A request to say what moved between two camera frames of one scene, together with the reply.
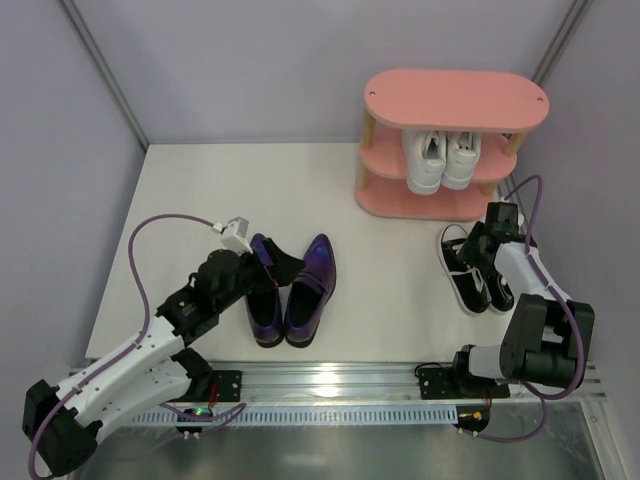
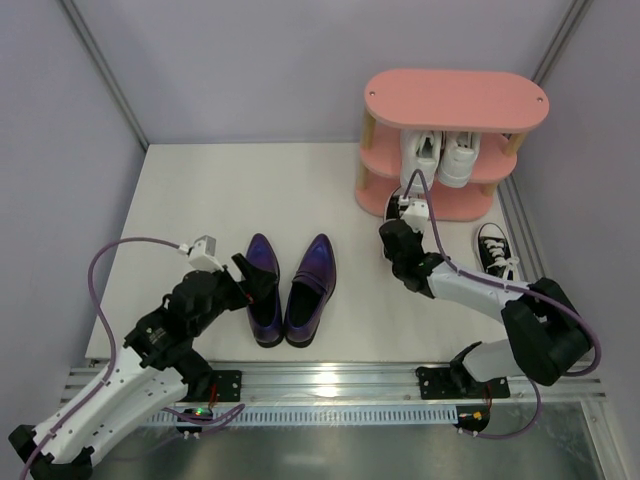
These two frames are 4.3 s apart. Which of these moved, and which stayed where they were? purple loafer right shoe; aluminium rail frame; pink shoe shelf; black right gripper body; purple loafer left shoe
Moved: black right gripper body
Stayed: purple loafer right shoe; purple loafer left shoe; aluminium rail frame; pink shoe shelf
